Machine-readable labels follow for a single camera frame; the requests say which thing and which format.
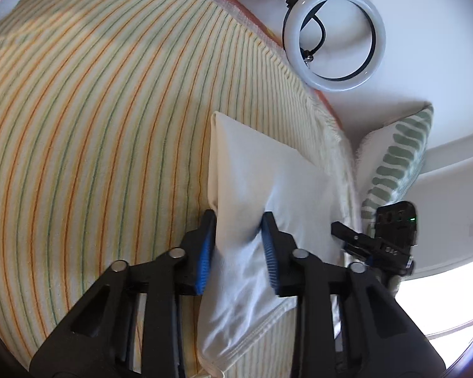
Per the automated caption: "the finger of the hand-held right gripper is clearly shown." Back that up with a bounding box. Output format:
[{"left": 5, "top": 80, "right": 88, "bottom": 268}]
[{"left": 331, "top": 222, "right": 375, "bottom": 255}]

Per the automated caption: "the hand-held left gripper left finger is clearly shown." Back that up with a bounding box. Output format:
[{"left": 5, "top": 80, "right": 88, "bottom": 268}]
[{"left": 28, "top": 209, "right": 217, "bottom": 378}]

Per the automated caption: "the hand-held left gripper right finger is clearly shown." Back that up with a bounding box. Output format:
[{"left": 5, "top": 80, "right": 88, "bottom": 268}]
[{"left": 261, "top": 212, "right": 446, "bottom": 378}]

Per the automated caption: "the white tank top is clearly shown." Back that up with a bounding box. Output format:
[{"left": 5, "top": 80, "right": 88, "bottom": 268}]
[{"left": 197, "top": 110, "right": 342, "bottom": 378}]

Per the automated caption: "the green striped pillow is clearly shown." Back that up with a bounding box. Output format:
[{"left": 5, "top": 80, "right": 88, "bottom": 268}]
[{"left": 355, "top": 104, "right": 434, "bottom": 221}]

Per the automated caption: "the striped bed sheet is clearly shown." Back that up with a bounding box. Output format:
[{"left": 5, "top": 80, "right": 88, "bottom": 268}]
[{"left": 197, "top": 0, "right": 343, "bottom": 127}]

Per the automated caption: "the yellow striped sheet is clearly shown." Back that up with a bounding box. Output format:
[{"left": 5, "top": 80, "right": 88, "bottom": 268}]
[{"left": 0, "top": 0, "right": 359, "bottom": 378}]

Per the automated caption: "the thick dark cable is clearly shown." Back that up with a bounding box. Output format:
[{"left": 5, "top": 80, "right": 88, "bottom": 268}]
[{"left": 300, "top": 2, "right": 326, "bottom": 58}]

